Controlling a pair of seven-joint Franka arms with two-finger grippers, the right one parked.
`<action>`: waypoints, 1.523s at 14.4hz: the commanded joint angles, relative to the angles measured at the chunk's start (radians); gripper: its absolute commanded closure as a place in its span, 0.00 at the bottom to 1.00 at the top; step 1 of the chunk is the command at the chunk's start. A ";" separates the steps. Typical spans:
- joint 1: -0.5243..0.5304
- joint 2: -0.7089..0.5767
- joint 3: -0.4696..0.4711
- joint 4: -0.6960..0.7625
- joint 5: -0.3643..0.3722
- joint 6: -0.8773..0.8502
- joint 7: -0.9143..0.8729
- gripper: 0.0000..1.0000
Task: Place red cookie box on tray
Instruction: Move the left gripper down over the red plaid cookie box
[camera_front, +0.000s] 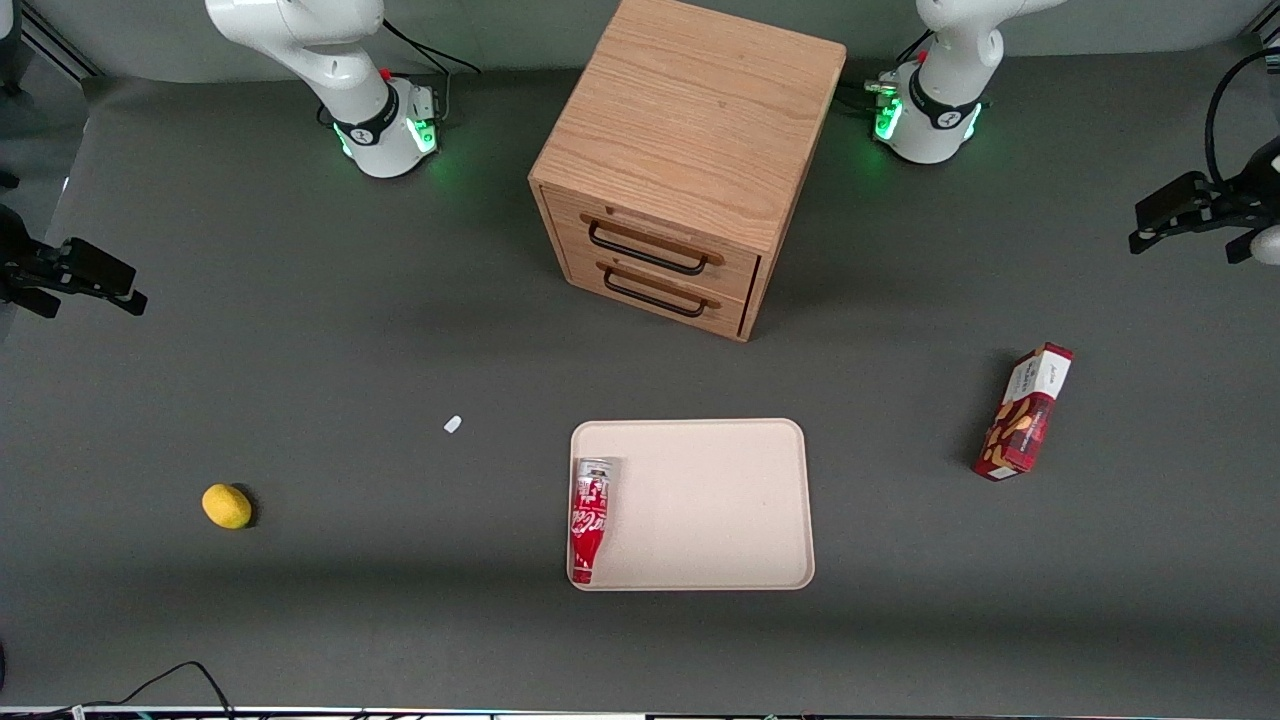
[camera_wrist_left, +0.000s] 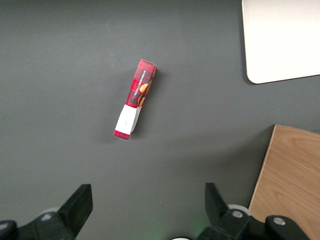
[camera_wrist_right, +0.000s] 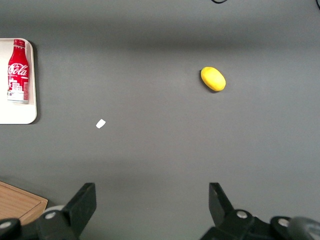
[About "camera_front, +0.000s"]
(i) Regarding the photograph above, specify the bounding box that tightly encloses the wooden drawer front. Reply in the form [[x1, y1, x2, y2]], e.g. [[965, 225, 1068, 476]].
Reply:
[[540, 185, 761, 301], [560, 245, 753, 339]]

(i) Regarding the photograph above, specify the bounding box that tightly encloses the red cola bottle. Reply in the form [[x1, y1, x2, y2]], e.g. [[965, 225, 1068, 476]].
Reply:
[[570, 458, 614, 585]]

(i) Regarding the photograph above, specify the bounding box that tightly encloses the yellow lemon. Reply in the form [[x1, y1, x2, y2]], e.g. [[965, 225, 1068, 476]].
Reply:
[[202, 484, 253, 530]]

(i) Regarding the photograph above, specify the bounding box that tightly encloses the red cookie box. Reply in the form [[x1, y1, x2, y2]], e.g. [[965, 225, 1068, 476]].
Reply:
[[974, 343, 1075, 482]]

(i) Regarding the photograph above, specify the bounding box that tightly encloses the black metal frame rail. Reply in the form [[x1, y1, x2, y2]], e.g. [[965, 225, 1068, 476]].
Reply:
[[18, 0, 103, 81]]

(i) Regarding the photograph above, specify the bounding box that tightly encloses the black cable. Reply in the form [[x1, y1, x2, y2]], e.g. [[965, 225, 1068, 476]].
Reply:
[[838, 30, 936, 113], [383, 18, 482, 121], [1203, 47, 1280, 191], [60, 660, 237, 717]]

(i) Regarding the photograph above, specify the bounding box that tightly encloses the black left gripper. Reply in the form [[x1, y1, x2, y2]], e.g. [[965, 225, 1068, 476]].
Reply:
[[1129, 135, 1280, 266]]

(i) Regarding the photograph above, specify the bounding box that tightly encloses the black metal drawer handle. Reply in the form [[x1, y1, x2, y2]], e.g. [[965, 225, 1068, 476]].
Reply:
[[602, 268, 707, 319], [587, 220, 707, 276]]

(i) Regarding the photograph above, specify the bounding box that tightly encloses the wooden drawer cabinet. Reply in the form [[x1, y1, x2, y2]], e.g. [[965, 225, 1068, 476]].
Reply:
[[528, 0, 848, 343]]

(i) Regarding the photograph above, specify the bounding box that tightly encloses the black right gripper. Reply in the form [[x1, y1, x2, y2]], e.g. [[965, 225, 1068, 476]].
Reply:
[[0, 205, 148, 319]]

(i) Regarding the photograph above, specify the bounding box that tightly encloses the beige plastic tray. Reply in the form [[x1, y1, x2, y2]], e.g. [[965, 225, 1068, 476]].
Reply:
[[568, 418, 816, 591]]

